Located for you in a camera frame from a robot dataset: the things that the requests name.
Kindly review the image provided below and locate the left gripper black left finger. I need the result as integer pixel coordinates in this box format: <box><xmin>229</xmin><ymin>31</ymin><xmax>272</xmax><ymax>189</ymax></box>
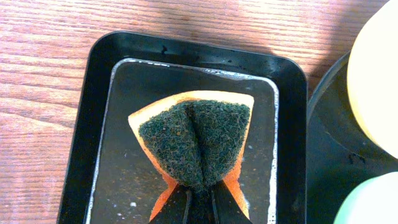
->
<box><xmin>149</xmin><ymin>184</ymin><xmax>202</xmax><ymax>224</ymax></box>

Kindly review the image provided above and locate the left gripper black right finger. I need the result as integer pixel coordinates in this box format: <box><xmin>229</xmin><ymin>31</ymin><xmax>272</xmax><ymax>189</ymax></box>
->
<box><xmin>204</xmin><ymin>181</ymin><xmax>252</xmax><ymax>224</ymax></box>

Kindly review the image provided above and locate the orange green scrub sponge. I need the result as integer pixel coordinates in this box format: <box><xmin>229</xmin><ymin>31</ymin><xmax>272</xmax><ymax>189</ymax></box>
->
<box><xmin>128</xmin><ymin>90</ymin><xmax>254</xmax><ymax>223</ymax></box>

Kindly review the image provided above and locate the light blue plate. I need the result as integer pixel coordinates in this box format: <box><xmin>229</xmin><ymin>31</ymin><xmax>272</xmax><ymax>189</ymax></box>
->
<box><xmin>333</xmin><ymin>172</ymin><xmax>397</xmax><ymax>224</ymax></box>

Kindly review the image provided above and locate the black rectangular tray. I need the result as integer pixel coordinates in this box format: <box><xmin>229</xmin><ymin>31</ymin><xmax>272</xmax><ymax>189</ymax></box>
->
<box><xmin>57</xmin><ymin>32</ymin><xmax>307</xmax><ymax>223</ymax></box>

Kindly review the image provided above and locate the black round tray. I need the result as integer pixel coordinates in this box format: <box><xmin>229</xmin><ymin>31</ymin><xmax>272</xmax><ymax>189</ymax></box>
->
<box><xmin>306</xmin><ymin>54</ymin><xmax>397</xmax><ymax>223</ymax></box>

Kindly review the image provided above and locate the yellow plate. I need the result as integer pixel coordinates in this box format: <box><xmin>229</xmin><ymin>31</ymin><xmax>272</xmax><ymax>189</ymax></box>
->
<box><xmin>347</xmin><ymin>0</ymin><xmax>397</xmax><ymax>158</ymax></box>

